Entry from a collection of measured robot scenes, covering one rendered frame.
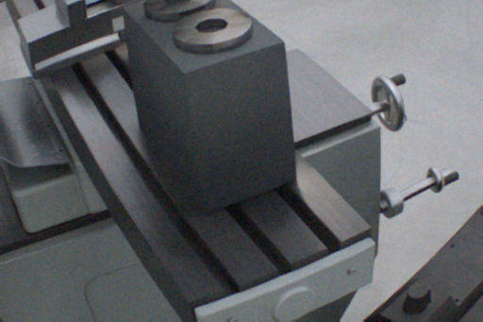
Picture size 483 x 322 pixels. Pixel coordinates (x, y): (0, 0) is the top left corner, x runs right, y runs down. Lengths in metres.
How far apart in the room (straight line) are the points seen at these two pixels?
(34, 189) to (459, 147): 1.71
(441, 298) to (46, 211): 0.66
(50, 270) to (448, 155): 1.61
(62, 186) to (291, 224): 0.46
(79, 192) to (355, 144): 0.49
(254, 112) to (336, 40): 2.34
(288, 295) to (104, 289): 0.59
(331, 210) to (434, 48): 2.31
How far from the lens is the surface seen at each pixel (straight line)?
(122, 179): 1.13
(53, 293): 1.47
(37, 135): 1.39
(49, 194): 1.36
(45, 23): 1.44
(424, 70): 3.16
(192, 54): 0.98
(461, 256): 1.48
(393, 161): 2.69
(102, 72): 1.37
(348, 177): 1.59
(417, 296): 1.33
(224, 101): 0.98
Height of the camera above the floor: 1.59
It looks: 34 degrees down
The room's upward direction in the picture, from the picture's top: 7 degrees counter-clockwise
